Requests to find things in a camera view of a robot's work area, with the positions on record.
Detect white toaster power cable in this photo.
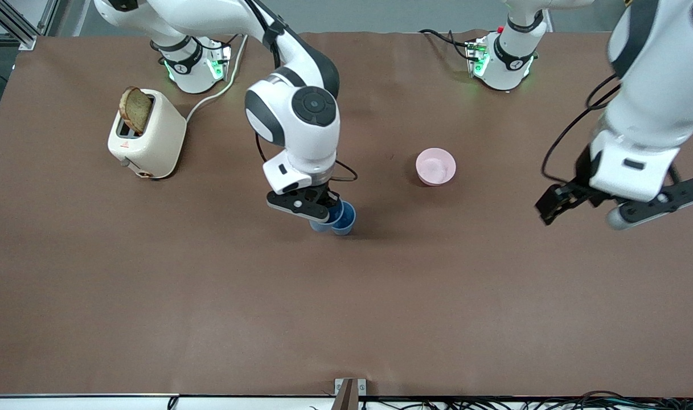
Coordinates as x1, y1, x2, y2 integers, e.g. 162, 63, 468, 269
185, 34, 249, 123

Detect aluminium frame profile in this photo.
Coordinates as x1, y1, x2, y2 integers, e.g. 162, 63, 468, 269
0, 0, 59, 51

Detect grey metal bracket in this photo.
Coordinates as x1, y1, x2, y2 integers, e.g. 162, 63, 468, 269
334, 378, 367, 396

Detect black left base cable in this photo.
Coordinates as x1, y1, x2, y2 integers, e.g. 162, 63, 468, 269
419, 28, 473, 60

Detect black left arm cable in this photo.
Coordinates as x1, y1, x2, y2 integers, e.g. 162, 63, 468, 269
541, 73, 623, 186

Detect brown bread slice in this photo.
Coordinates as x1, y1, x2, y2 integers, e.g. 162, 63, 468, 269
119, 87, 153, 135

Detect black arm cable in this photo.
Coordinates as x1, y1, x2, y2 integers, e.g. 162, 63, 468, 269
541, 73, 623, 186
241, 0, 359, 184

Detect cream toaster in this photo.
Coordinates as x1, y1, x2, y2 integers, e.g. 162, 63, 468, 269
108, 88, 187, 179

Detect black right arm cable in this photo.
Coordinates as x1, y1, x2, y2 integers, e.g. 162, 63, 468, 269
241, 0, 359, 184

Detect blue plastic cup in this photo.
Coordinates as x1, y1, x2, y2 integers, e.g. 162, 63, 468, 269
330, 202, 358, 236
309, 199, 345, 233

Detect brown angled bar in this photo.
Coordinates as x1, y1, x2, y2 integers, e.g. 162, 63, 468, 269
336, 380, 358, 410

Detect pink bowl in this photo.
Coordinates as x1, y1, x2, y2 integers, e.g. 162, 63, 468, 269
416, 147, 457, 186

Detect brown table cover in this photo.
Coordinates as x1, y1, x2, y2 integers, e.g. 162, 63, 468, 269
0, 30, 693, 398

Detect black floor cable tangle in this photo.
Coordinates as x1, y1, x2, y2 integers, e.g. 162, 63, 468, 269
358, 390, 693, 410

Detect black right base cables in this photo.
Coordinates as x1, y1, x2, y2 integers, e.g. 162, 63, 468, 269
150, 31, 243, 58

